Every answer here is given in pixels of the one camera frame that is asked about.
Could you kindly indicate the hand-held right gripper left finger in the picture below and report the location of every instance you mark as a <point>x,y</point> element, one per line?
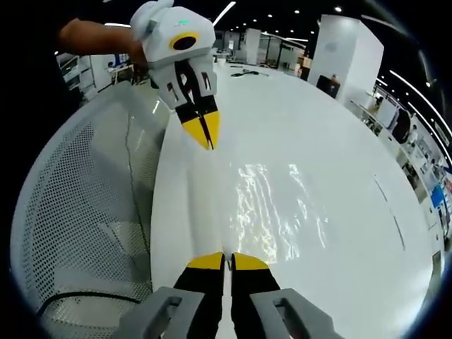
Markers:
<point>197,282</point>

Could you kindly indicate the black eyeglasses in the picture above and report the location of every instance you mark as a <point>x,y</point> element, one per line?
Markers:
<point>250,72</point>

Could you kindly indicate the white cabinet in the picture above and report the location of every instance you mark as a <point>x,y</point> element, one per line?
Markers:
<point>386,114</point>

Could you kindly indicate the clear food packaging bag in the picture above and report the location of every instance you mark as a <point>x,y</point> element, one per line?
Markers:
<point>268,219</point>

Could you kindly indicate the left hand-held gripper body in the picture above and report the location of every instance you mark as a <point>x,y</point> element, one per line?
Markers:
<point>169,24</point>

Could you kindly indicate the small black object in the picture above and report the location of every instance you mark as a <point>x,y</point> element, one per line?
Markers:
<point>236,75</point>

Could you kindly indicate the black office chair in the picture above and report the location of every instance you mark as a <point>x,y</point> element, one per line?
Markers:
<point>326,88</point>

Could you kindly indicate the grey mesh office chair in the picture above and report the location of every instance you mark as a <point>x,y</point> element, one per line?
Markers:
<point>70,183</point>

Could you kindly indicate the blue box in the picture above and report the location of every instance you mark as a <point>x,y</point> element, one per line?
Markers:
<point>437,197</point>

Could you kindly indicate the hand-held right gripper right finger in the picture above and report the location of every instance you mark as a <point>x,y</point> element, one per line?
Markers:
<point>252,282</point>

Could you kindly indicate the white square pillar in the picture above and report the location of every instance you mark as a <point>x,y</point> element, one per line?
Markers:
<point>349,56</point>

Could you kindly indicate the small white container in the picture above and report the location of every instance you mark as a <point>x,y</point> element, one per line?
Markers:
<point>221,61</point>

